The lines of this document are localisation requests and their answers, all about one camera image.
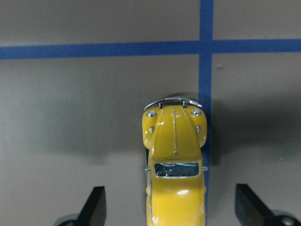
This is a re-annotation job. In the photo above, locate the brown paper table cover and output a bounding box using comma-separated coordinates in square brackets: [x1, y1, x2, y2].
[0, 0, 301, 226]

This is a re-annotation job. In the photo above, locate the yellow beetle toy car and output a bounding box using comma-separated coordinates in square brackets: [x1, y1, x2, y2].
[142, 97, 207, 226]

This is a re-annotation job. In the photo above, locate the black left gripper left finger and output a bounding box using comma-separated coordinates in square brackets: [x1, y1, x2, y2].
[74, 186, 106, 226]

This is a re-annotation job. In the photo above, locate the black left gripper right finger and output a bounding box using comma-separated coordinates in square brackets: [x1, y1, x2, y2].
[235, 184, 280, 226]

